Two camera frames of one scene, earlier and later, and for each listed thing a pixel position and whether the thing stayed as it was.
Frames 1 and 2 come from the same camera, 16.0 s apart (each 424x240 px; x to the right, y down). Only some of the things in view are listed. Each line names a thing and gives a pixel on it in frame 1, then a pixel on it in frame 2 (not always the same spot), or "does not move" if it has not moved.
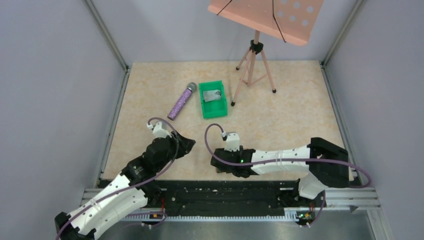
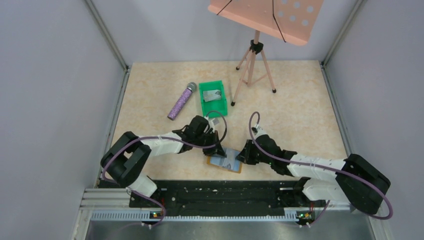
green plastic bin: [216, 108] does not move
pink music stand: [291, 20] does not move
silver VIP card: [212, 95] does not move
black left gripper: [178, 145] → [212, 140]
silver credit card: [213, 95] does not move
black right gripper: [220, 162] → [249, 151]
